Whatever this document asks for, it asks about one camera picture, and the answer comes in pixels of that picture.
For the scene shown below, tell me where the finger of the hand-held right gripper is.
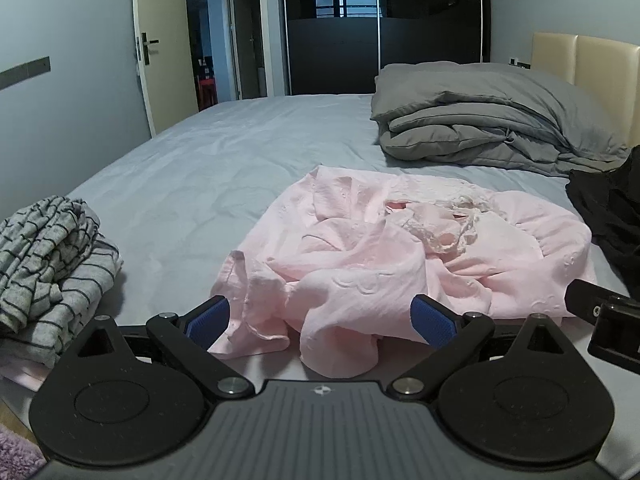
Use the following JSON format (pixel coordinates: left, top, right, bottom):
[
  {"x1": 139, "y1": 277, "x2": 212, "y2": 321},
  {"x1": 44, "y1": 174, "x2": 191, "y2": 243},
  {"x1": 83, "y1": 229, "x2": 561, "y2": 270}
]
[{"x1": 564, "y1": 279, "x2": 640, "y2": 374}]

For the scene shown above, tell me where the pale pink folded garment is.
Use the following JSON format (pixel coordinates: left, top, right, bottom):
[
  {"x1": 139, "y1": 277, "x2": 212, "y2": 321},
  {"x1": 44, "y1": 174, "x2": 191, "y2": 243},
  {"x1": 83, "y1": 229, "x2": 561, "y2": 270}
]
[{"x1": 0, "y1": 347, "x2": 53, "y2": 393}]

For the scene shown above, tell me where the black door handle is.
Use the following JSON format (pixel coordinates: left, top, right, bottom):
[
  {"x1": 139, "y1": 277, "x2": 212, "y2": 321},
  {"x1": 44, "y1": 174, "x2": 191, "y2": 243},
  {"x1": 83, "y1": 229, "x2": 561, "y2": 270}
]
[{"x1": 135, "y1": 31, "x2": 161, "y2": 66}]

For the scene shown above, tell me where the pink embroidered garment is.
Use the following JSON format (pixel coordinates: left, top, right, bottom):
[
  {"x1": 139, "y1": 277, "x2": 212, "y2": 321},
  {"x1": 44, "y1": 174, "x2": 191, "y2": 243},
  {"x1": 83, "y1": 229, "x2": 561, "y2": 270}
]
[{"x1": 207, "y1": 162, "x2": 601, "y2": 380}]

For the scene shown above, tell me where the grey wall strip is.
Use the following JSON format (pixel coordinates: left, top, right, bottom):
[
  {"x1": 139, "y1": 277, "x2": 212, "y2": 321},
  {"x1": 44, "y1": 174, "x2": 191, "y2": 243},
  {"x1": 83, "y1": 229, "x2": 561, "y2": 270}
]
[{"x1": 0, "y1": 56, "x2": 52, "y2": 92}]

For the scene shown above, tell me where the purple fuzzy rug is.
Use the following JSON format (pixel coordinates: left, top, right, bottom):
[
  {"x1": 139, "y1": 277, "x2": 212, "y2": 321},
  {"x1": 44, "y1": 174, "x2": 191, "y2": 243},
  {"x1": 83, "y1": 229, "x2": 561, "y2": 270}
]
[{"x1": 0, "y1": 422, "x2": 46, "y2": 480}]

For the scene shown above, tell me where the folded grey duvet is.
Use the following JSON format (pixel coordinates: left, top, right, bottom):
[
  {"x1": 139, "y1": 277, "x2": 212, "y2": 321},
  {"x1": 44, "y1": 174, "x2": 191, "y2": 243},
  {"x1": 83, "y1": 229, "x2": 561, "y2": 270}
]
[{"x1": 370, "y1": 60, "x2": 632, "y2": 177}]

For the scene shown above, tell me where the white hallway door frame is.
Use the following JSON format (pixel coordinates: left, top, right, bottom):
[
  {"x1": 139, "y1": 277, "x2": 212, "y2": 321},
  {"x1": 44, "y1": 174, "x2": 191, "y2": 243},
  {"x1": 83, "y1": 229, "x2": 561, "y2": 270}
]
[{"x1": 224, "y1": 0, "x2": 268, "y2": 101}]

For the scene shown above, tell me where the black garment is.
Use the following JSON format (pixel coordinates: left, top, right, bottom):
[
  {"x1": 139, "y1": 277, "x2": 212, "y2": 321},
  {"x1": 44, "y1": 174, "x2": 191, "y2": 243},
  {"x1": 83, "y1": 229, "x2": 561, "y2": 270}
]
[{"x1": 565, "y1": 145, "x2": 640, "y2": 306}]

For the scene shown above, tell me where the white striped folded garment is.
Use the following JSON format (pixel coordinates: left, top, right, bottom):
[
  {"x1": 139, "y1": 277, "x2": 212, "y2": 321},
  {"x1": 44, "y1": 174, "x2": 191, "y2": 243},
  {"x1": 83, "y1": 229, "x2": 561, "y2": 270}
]
[{"x1": 20, "y1": 240, "x2": 124, "y2": 368}]

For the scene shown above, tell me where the grey striped folded garment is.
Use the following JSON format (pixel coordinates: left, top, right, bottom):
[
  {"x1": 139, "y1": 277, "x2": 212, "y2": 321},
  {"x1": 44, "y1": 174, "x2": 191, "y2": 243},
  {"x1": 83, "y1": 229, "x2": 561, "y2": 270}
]
[{"x1": 0, "y1": 195, "x2": 101, "y2": 333}]

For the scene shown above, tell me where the grey bed sheet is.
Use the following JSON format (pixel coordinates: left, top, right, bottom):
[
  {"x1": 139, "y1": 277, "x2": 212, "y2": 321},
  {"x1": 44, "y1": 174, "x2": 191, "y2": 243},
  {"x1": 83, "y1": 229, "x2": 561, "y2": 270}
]
[{"x1": 0, "y1": 94, "x2": 640, "y2": 396}]

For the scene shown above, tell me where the cream room door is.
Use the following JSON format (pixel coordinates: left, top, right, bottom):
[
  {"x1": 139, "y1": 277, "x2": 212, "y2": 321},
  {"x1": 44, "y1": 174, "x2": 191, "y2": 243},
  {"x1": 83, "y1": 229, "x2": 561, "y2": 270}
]
[{"x1": 131, "y1": 0, "x2": 201, "y2": 137}]

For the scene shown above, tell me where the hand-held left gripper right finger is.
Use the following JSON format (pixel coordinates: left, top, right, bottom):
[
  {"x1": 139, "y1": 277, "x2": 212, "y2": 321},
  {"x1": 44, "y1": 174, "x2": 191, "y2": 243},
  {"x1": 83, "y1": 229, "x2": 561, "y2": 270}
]
[{"x1": 387, "y1": 294, "x2": 563, "y2": 400}]

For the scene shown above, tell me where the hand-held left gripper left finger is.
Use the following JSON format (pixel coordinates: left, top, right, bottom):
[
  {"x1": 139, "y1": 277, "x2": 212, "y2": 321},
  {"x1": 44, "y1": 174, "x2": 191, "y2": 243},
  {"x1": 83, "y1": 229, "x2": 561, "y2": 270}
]
[{"x1": 75, "y1": 295, "x2": 253, "y2": 400}]

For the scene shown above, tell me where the dark sliding-door wardrobe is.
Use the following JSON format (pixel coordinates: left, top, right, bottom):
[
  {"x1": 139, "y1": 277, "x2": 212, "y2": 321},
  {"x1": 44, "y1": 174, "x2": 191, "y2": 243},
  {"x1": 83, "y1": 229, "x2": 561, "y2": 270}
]
[{"x1": 280, "y1": 0, "x2": 493, "y2": 96}]

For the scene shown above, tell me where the red stool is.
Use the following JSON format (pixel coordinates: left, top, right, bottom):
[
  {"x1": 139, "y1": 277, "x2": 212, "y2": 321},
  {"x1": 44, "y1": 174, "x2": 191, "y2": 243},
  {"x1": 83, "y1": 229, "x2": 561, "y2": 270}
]
[{"x1": 197, "y1": 77, "x2": 218, "y2": 111}]

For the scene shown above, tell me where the cream padded headboard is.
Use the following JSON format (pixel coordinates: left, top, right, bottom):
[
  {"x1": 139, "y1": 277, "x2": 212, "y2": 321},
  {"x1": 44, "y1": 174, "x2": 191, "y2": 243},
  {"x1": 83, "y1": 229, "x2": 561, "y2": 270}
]
[{"x1": 530, "y1": 31, "x2": 640, "y2": 148}]

